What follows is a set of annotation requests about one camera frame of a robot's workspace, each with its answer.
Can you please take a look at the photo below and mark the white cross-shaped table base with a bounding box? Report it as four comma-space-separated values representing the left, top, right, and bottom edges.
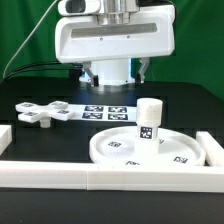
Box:
15, 101, 75, 128

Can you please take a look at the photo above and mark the white left fence bar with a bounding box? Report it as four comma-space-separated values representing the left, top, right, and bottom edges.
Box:
0, 125, 12, 155

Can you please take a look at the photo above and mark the white round table top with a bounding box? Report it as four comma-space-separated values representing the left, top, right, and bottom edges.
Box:
89, 126, 205, 167

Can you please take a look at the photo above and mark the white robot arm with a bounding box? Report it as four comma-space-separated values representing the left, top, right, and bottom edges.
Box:
55, 0, 176, 88

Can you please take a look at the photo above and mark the white right fence bar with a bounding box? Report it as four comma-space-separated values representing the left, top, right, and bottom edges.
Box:
196, 131, 224, 167

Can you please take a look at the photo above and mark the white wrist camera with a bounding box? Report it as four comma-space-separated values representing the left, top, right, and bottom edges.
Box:
58, 0, 101, 16

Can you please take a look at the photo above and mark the white marker sheet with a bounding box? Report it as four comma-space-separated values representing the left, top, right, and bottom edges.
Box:
68, 104, 136, 122

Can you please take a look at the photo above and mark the white fence bar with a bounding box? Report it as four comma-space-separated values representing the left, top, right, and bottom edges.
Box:
0, 125, 12, 155
196, 131, 224, 167
0, 161, 224, 193

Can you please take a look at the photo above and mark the black cable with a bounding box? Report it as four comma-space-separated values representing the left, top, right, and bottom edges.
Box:
0, 59, 75, 84

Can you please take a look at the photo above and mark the grey cable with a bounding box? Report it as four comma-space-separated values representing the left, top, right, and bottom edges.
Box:
2, 0, 59, 79

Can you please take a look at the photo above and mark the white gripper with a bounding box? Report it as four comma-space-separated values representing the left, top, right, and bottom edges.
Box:
55, 5, 175, 87

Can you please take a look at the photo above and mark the white front fence bar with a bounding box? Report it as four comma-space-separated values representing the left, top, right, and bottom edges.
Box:
0, 161, 224, 193

